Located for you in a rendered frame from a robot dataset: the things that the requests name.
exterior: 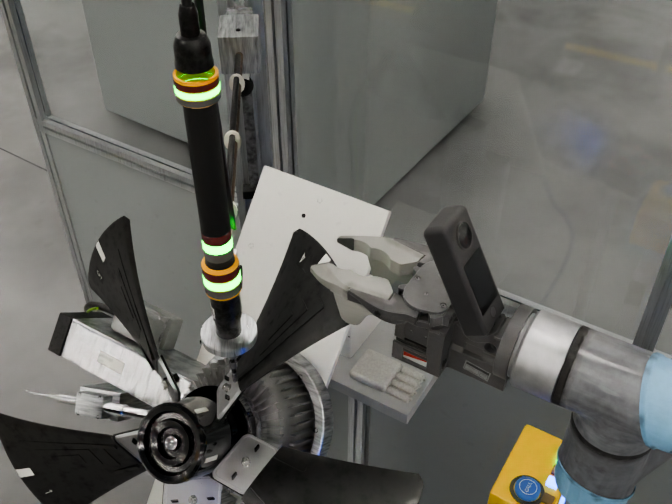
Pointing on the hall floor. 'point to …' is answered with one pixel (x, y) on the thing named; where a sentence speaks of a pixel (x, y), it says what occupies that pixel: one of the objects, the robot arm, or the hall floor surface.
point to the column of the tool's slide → (254, 114)
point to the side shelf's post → (358, 431)
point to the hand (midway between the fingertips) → (336, 252)
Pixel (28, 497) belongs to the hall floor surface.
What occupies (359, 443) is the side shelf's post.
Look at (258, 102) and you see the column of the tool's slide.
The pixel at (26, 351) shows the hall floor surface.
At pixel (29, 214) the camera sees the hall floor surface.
